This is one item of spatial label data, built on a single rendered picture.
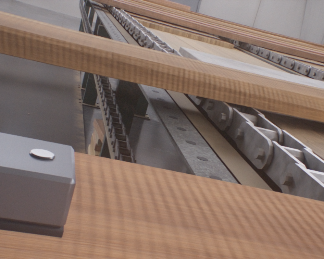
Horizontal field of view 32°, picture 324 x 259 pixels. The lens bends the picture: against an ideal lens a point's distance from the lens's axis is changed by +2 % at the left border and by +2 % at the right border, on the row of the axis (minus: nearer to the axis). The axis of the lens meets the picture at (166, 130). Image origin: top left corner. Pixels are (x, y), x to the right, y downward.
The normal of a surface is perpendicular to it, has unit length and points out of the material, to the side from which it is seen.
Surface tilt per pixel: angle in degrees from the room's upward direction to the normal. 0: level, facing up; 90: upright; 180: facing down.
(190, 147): 0
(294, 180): 90
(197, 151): 0
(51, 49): 90
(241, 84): 31
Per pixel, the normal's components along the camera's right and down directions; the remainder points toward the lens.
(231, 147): 0.26, -0.94
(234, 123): -0.95, -0.21
